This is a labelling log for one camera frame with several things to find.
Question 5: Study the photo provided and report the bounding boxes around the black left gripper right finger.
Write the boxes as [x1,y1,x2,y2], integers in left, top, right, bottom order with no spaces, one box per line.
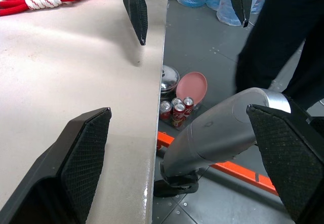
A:
[247,104,324,224]

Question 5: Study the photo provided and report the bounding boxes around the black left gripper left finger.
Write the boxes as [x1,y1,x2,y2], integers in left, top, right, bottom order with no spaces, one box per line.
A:
[0,107,112,224]

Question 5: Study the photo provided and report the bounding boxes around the person's dark trouser leg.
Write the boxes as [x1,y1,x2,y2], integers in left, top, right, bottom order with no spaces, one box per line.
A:
[234,0,324,111]

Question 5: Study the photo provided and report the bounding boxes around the orange metal bar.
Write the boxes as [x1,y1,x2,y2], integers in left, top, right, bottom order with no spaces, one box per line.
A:
[156,131,279,197]

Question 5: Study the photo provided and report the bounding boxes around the steel pot lid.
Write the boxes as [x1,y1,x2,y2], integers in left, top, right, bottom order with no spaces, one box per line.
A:
[160,65,180,100]

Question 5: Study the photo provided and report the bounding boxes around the pink plate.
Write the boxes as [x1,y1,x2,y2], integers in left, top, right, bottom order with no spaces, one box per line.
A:
[176,71,208,106]

